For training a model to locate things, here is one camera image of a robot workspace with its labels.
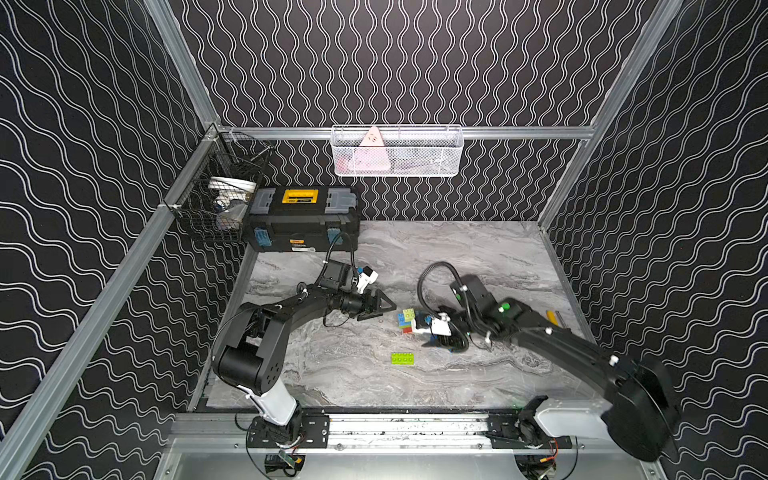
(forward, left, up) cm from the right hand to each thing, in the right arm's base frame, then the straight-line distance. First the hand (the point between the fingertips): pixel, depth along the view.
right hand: (424, 327), depth 79 cm
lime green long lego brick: (-4, +6, -12) cm, 13 cm away
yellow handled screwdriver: (+10, -42, -13) cm, 45 cm away
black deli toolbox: (+37, +40, +4) cm, 55 cm away
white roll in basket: (+27, +52, +24) cm, 64 cm away
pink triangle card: (+44, +15, +24) cm, 52 cm away
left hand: (+7, +10, -1) cm, 12 cm away
